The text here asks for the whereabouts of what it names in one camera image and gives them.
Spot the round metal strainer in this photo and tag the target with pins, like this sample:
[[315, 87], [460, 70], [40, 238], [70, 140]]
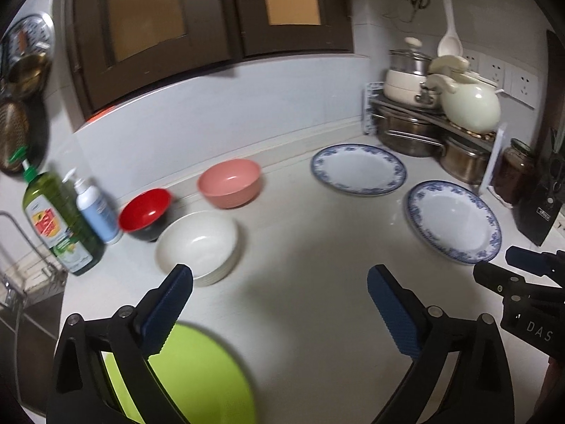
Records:
[[30, 35]]

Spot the large stainless steel pot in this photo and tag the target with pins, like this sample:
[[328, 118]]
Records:
[[407, 135]]

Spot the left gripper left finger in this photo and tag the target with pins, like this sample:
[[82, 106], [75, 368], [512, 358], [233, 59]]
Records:
[[81, 390]]

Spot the dark woven hanging pan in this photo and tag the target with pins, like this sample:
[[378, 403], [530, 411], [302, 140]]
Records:
[[15, 133]]

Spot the pink bowl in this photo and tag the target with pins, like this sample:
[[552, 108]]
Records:
[[231, 184]]

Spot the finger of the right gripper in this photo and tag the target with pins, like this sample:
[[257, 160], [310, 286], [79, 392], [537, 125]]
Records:
[[539, 264], [499, 280]]

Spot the cream ceramic pot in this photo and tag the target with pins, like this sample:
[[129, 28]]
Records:
[[467, 99]]

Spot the glass jar dark contents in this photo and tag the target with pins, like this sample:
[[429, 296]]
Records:
[[515, 172]]

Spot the black knife block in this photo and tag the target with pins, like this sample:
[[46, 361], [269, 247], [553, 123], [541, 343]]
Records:
[[537, 211]]

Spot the green dish soap bottle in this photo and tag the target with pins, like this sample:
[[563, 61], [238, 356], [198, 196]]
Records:
[[54, 216]]

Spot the white plastic rice spoon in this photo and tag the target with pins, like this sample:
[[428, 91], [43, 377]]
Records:
[[450, 43]]

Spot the small stainless steel pot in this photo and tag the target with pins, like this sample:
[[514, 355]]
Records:
[[463, 161]]

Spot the blue floral plate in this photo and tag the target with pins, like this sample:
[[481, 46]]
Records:
[[358, 169], [453, 221]]

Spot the white wall socket panel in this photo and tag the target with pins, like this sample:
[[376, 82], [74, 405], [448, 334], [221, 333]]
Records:
[[513, 81]]

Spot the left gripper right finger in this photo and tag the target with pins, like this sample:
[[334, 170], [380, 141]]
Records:
[[480, 388]]

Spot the brass hanging pan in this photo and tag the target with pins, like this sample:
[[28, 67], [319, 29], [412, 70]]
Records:
[[28, 76]]

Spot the dark brown window frame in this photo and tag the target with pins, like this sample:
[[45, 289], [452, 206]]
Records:
[[120, 49]]

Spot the white blue pump bottle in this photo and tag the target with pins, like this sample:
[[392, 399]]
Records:
[[93, 206]]

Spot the white bowl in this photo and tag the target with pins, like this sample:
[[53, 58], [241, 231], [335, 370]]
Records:
[[207, 242]]

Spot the lime green plate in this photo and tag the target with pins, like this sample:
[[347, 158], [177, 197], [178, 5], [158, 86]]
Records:
[[203, 379]]

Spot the red and black bowl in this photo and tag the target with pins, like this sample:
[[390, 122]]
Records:
[[147, 215]]

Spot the cream pot with steel lid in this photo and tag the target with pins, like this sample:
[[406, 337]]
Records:
[[406, 76]]

